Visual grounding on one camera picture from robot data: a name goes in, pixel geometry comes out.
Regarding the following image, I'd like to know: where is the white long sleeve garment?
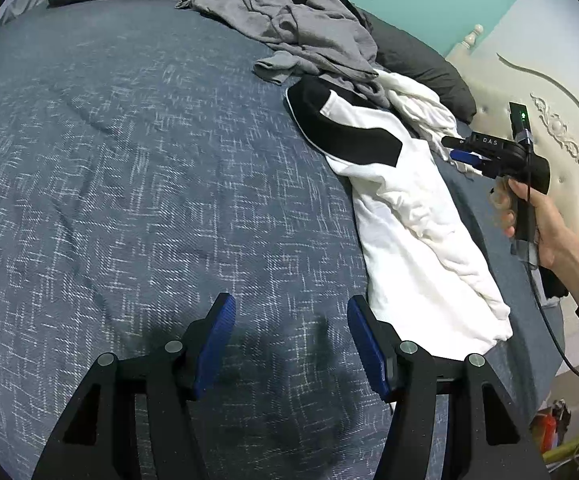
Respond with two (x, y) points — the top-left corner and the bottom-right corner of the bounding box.
(375, 68), (480, 174)

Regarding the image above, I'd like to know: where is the blue-grey bed sheet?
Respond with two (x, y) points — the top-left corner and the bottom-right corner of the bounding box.
(0, 0), (568, 480)

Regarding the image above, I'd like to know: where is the person right hand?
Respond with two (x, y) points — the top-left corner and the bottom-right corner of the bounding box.
(492, 179), (579, 304)

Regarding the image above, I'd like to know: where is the grey sweatshirt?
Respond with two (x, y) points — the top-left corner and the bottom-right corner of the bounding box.
(176, 0), (389, 108)

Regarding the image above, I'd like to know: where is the folded black white garment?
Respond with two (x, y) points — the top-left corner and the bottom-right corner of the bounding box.
(539, 266), (569, 304)

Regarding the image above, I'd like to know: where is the cream tufted headboard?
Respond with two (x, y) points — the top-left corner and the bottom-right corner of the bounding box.
(443, 23), (579, 361)

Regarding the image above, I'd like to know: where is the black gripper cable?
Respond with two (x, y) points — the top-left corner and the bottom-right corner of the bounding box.
(523, 144), (579, 391)

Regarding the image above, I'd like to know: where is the white polo shirt black collar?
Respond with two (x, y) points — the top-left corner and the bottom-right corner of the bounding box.
(285, 76), (513, 360)

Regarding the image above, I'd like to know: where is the clutter on floor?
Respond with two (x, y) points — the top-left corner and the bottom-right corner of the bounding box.
(529, 399), (579, 472)

